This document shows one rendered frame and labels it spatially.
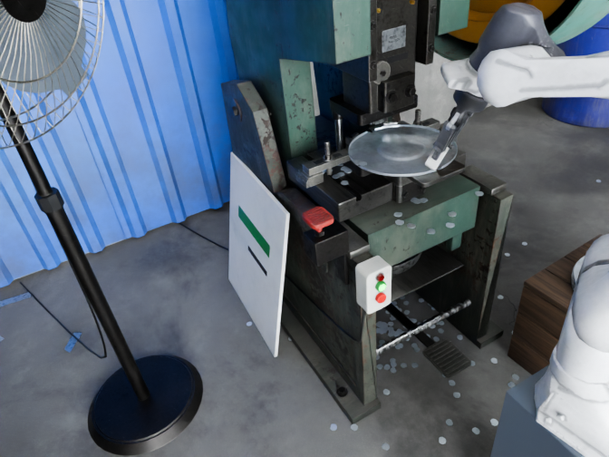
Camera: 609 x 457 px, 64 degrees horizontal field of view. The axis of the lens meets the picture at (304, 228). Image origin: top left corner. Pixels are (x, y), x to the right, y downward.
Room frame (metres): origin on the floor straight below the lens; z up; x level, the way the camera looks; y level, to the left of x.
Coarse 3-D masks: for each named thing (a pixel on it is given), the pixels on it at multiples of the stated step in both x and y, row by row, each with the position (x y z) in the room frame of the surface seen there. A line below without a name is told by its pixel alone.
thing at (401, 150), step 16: (384, 128) 1.32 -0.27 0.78; (400, 128) 1.31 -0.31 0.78; (416, 128) 1.29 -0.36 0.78; (432, 128) 1.27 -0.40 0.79; (352, 144) 1.24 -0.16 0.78; (368, 144) 1.23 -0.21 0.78; (384, 144) 1.20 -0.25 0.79; (400, 144) 1.19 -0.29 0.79; (416, 144) 1.18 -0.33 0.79; (352, 160) 1.14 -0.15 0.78; (368, 160) 1.14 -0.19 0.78; (384, 160) 1.12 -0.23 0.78; (400, 160) 1.11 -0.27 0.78; (416, 160) 1.11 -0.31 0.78; (448, 160) 1.09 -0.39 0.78; (400, 176) 1.04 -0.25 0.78
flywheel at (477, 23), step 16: (480, 0) 1.44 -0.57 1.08; (496, 0) 1.40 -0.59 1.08; (512, 0) 1.35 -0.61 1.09; (528, 0) 1.30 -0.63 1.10; (544, 0) 1.22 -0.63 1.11; (560, 0) 1.18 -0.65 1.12; (576, 0) 1.20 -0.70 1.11; (480, 16) 1.42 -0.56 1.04; (544, 16) 1.21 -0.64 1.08; (560, 16) 1.24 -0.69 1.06; (464, 32) 1.44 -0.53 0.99; (480, 32) 1.39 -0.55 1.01
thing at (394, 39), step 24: (384, 0) 1.20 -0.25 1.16; (408, 0) 1.23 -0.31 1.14; (384, 24) 1.20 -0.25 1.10; (408, 24) 1.23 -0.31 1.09; (384, 48) 1.20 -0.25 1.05; (408, 48) 1.24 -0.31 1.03; (384, 72) 1.18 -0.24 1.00; (408, 72) 1.23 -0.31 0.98; (360, 96) 1.22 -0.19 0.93; (384, 96) 1.17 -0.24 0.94; (408, 96) 1.20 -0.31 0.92
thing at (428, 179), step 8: (456, 160) 1.08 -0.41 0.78; (448, 168) 1.05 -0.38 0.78; (456, 168) 1.05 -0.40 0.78; (464, 168) 1.05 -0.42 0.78; (384, 176) 1.17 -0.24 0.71; (416, 176) 1.03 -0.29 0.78; (424, 176) 1.03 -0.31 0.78; (432, 176) 1.02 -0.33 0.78; (440, 176) 1.02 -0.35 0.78; (448, 176) 1.02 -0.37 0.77; (400, 184) 1.11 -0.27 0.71; (408, 184) 1.12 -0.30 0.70; (416, 184) 1.13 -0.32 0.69; (424, 184) 1.00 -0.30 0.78; (432, 184) 1.00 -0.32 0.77; (400, 192) 1.11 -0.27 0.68; (408, 192) 1.12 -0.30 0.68; (416, 192) 1.14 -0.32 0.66; (424, 192) 1.15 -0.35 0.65; (400, 200) 1.11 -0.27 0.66
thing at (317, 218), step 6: (306, 210) 0.97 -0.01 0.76; (312, 210) 0.97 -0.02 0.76; (318, 210) 0.96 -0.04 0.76; (324, 210) 0.96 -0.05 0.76; (306, 216) 0.95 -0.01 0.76; (312, 216) 0.94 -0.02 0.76; (318, 216) 0.94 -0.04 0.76; (324, 216) 0.93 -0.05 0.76; (330, 216) 0.93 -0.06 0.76; (306, 222) 0.93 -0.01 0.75; (312, 222) 0.92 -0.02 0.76; (318, 222) 0.91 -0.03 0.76; (324, 222) 0.91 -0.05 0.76; (330, 222) 0.92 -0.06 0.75; (318, 228) 0.91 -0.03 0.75
